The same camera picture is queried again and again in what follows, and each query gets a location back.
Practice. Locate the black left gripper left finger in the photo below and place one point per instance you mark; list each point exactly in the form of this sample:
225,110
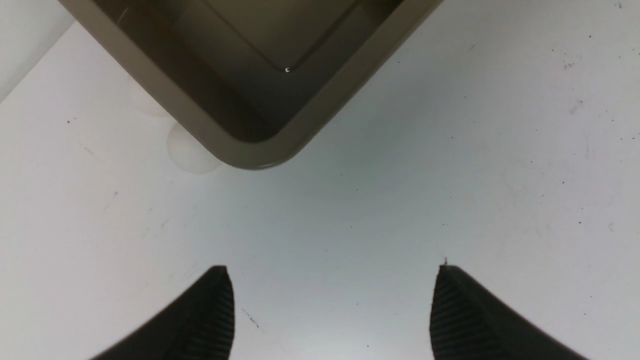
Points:
198,325

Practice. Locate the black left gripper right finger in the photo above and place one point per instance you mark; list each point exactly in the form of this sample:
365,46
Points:
467,322

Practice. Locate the white ball left of bin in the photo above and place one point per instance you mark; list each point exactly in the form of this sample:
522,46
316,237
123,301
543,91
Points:
188,153

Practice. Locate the white ball behind left corner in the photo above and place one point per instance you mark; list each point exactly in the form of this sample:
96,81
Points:
144,102

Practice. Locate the beige plastic bin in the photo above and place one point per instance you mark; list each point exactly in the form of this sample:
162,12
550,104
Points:
253,81

